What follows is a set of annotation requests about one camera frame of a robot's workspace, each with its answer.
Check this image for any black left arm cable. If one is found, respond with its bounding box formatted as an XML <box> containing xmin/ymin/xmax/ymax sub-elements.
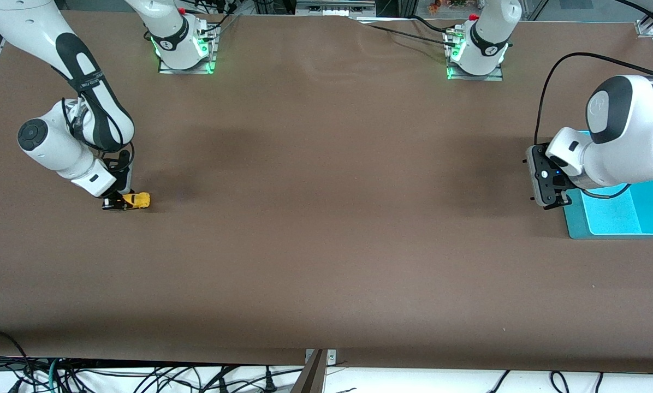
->
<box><xmin>534</xmin><ymin>52</ymin><xmax>653</xmax><ymax>145</ymax></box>

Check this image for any brown table cover sheet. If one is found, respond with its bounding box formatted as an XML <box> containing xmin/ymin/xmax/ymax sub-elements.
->
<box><xmin>0</xmin><ymin>11</ymin><xmax>653</xmax><ymax>374</ymax></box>

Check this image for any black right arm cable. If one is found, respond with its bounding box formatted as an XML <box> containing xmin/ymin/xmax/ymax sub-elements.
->
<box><xmin>62</xmin><ymin>98</ymin><xmax>136</xmax><ymax>171</ymax></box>

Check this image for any teal plastic bin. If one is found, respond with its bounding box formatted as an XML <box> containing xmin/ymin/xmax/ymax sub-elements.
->
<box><xmin>562</xmin><ymin>130</ymin><xmax>653</xmax><ymax>240</ymax></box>

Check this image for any yellow toy beetle car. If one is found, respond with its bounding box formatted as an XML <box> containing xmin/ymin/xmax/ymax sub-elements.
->
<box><xmin>116</xmin><ymin>192</ymin><xmax>151</xmax><ymax>210</ymax></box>

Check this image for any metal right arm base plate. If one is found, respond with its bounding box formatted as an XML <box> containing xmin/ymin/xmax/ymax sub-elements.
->
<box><xmin>157</xmin><ymin>25</ymin><xmax>218</xmax><ymax>74</ymax></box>

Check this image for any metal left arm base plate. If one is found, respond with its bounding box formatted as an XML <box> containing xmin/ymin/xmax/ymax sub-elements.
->
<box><xmin>447</xmin><ymin>30</ymin><xmax>504</xmax><ymax>81</ymax></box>

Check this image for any dark metal bar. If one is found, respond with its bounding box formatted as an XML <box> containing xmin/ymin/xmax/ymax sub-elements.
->
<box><xmin>289</xmin><ymin>349</ymin><xmax>327</xmax><ymax>393</ymax></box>

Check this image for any tangled black cable bundle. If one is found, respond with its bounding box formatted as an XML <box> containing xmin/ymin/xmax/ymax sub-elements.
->
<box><xmin>59</xmin><ymin>363</ymin><xmax>305</xmax><ymax>393</ymax></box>

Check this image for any long black table cable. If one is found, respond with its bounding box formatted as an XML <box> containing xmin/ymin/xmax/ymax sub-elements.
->
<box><xmin>357</xmin><ymin>21</ymin><xmax>458</xmax><ymax>49</ymax></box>

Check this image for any grey background device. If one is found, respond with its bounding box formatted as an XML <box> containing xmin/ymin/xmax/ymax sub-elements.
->
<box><xmin>296</xmin><ymin>0</ymin><xmax>376</xmax><ymax>16</ymax></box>

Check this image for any black looped floor cable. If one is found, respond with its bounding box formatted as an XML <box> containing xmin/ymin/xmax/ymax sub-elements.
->
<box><xmin>0</xmin><ymin>329</ymin><xmax>32</xmax><ymax>393</ymax></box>

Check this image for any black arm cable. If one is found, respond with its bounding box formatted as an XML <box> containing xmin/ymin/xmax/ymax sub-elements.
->
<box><xmin>534</xmin><ymin>52</ymin><xmax>653</xmax><ymax>145</ymax></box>
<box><xmin>62</xmin><ymin>98</ymin><xmax>136</xmax><ymax>171</ymax></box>

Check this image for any short black table cable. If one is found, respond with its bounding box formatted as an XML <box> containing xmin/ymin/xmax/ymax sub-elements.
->
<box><xmin>408</xmin><ymin>14</ymin><xmax>461</xmax><ymax>33</ymax></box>

